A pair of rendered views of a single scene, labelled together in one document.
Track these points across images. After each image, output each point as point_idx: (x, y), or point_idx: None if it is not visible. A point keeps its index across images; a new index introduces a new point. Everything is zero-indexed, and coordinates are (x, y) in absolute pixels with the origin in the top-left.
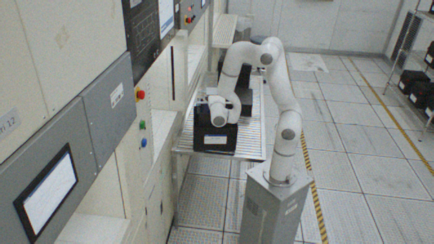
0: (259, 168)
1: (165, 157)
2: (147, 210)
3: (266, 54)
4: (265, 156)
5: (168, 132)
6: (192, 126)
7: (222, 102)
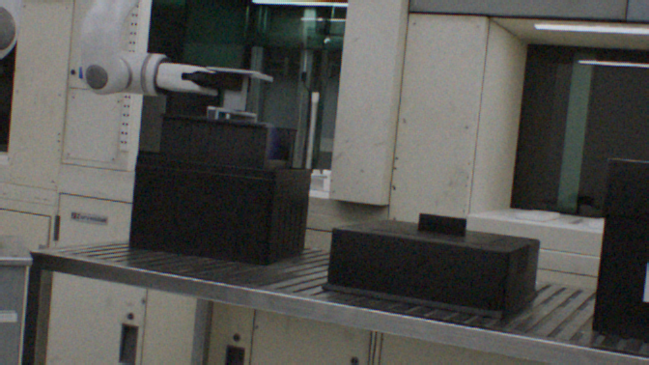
0: (7, 240)
1: None
2: (60, 233)
3: None
4: (48, 252)
5: None
6: (310, 251)
7: (155, 57)
